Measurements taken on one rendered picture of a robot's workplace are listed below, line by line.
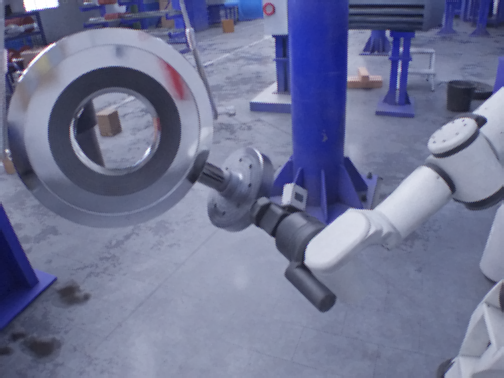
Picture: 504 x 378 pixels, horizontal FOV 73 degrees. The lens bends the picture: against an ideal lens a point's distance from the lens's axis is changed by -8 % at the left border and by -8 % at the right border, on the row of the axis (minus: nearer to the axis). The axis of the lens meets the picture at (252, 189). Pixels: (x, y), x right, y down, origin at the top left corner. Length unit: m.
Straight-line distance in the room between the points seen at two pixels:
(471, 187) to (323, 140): 1.59
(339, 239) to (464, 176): 0.21
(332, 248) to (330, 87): 1.57
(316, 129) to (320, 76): 0.30
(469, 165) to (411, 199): 0.10
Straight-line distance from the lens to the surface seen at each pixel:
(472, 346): 1.02
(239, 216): 0.79
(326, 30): 1.98
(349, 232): 0.55
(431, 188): 0.59
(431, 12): 3.90
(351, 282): 0.58
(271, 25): 4.12
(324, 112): 2.08
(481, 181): 0.60
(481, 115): 0.65
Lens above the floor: 1.31
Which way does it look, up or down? 30 degrees down
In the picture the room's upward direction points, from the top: 5 degrees counter-clockwise
